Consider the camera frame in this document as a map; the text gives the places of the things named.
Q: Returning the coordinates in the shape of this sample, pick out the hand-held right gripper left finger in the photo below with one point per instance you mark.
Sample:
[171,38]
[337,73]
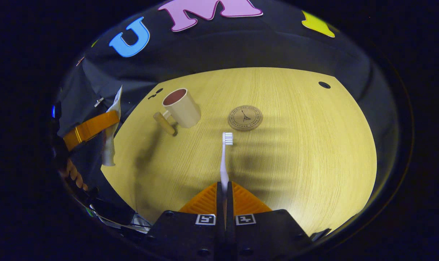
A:
[220,224]

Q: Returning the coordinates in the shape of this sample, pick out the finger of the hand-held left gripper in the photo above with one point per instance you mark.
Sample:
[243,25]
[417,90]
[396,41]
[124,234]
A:
[92,128]

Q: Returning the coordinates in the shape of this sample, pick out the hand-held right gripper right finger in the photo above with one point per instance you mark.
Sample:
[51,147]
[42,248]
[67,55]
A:
[230,224]

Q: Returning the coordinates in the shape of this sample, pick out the white toothpaste tube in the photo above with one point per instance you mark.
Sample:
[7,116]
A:
[108,148]

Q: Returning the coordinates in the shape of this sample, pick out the white toothbrush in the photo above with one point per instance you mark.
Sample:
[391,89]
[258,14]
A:
[223,163]

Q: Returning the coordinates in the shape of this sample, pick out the round wooden coaster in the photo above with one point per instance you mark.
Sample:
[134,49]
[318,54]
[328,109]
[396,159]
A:
[245,117]

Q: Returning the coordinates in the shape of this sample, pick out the white backdrop clip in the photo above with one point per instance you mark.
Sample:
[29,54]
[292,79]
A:
[99,102]

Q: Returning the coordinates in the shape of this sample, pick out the orange backdrop clip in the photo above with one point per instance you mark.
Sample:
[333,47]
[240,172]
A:
[81,61]

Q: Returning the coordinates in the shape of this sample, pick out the black backdrop cloth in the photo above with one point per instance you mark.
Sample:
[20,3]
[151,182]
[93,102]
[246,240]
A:
[259,43]

